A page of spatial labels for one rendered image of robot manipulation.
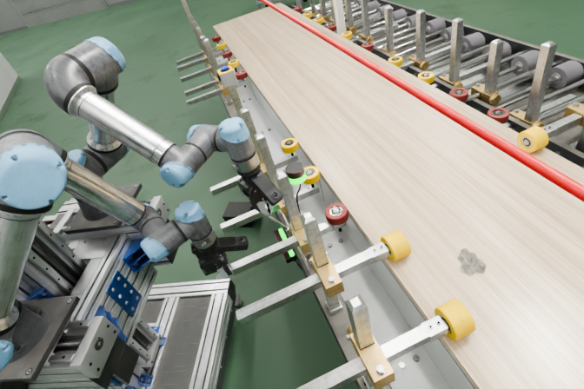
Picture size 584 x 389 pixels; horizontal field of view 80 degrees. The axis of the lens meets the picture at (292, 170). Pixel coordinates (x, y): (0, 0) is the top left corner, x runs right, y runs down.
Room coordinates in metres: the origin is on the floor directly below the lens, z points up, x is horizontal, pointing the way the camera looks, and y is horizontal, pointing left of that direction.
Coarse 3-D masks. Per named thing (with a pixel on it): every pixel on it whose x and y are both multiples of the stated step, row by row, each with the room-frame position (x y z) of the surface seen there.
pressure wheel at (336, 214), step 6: (330, 204) 0.89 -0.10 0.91; (336, 204) 0.88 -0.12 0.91; (342, 204) 0.87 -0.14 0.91; (330, 210) 0.86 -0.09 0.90; (336, 210) 0.84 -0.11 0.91; (342, 210) 0.84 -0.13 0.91; (330, 216) 0.83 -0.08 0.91; (336, 216) 0.82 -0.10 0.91; (342, 216) 0.81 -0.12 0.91; (330, 222) 0.82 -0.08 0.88; (336, 222) 0.81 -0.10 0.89; (342, 222) 0.81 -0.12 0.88
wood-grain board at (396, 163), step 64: (256, 64) 2.40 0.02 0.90; (320, 64) 2.09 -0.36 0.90; (384, 64) 1.84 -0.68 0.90; (320, 128) 1.39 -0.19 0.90; (384, 128) 1.25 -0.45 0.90; (448, 128) 1.12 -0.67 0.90; (384, 192) 0.87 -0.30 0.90; (448, 192) 0.79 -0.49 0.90; (512, 192) 0.71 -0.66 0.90; (448, 256) 0.56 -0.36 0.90; (512, 256) 0.50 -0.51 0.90; (576, 256) 0.45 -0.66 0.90; (512, 320) 0.35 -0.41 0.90; (576, 320) 0.31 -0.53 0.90; (512, 384) 0.23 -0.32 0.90; (576, 384) 0.19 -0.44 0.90
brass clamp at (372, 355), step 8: (352, 336) 0.39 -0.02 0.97; (352, 344) 0.39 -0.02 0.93; (376, 344) 0.35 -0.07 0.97; (360, 352) 0.35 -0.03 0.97; (368, 352) 0.34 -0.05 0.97; (376, 352) 0.34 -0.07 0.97; (368, 360) 0.33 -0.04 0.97; (376, 360) 0.32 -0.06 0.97; (384, 360) 0.32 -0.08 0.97; (368, 368) 0.31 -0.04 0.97; (368, 376) 0.31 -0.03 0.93; (376, 376) 0.29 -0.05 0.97; (384, 376) 0.29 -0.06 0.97; (392, 376) 0.29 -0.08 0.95; (376, 384) 0.28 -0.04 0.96; (384, 384) 0.28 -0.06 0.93
